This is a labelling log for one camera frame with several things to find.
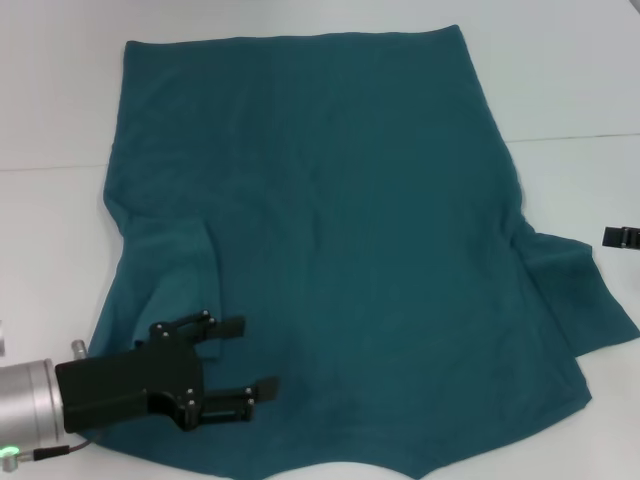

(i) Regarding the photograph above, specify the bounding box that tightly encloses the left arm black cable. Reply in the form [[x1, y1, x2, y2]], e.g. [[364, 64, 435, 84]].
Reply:
[[0, 430, 100, 465]]

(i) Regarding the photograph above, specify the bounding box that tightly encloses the teal blue shirt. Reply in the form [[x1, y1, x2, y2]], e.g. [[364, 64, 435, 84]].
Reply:
[[69, 24, 640, 480]]

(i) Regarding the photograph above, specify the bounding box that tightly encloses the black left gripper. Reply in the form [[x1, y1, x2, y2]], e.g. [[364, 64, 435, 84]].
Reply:
[[54, 309, 281, 434]]

